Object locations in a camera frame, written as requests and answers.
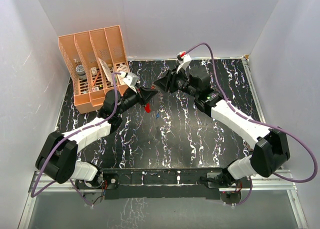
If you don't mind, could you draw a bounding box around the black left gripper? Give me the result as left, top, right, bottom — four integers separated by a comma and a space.
116, 83, 158, 117

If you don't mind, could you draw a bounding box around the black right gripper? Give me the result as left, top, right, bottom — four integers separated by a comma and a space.
154, 65, 199, 99

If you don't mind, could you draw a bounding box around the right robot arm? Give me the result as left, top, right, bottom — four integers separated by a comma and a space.
154, 66, 291, 188

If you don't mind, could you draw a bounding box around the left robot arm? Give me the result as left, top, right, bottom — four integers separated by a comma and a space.
35, 87, 158, 189

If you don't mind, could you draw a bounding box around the white packaged card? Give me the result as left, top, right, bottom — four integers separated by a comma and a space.
98, 58, 115, 86

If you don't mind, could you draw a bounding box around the small white box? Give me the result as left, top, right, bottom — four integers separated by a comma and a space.
90, 66, 98, 76

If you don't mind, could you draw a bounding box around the peach plastic desk organizer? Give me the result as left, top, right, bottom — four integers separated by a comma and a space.
58, 25, 129, 114

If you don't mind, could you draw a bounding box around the round metal tin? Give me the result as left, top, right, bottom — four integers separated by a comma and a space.
75, 64, 87, 80

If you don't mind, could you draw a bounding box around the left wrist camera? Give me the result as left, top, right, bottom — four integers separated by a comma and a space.
118, 71, 139, 93

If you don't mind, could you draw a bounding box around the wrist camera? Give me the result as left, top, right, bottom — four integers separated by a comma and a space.
176, 51, 192, 73
118, 71, 139, 93

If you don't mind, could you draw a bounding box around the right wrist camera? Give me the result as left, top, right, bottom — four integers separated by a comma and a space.
176, 51, 192, 73

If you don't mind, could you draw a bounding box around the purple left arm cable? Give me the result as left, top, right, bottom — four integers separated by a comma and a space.
30, 71, 126, 209

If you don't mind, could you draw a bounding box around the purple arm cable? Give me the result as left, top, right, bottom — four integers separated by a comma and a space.
186, 41, 317, 206
30, 71, 126, 209

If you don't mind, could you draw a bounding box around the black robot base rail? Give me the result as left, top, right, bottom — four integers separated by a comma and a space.
75, 168, 250, 203

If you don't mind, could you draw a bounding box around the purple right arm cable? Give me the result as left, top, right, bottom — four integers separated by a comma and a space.
186, 41, 317, 206

